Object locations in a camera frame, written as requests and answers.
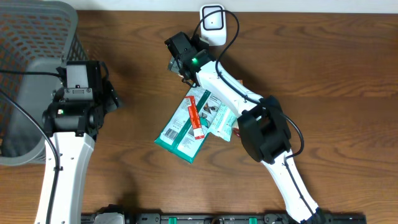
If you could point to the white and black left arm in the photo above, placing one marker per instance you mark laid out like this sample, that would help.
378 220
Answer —
71 128

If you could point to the green 3M package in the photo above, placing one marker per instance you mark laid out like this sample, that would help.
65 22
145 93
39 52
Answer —
179 136

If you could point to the mint green wipes pack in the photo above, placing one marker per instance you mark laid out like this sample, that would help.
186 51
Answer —
223 123

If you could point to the red sachet packet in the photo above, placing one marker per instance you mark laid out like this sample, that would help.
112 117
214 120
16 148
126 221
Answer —
194 118

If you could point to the dark grey plastic mesh basket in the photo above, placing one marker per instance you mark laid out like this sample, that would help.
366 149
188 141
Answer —
37 37

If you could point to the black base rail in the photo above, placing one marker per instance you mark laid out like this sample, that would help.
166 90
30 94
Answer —
155 218

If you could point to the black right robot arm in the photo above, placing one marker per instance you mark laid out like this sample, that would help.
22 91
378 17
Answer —
263 128

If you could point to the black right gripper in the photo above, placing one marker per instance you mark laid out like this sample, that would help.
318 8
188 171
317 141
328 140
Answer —
179 61

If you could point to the white barcode scanner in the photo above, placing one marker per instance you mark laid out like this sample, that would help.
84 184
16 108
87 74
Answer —
213 26

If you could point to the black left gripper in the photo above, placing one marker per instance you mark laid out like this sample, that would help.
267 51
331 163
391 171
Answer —
109 96

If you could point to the white jar green lid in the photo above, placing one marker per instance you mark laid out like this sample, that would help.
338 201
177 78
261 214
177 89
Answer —
236 131

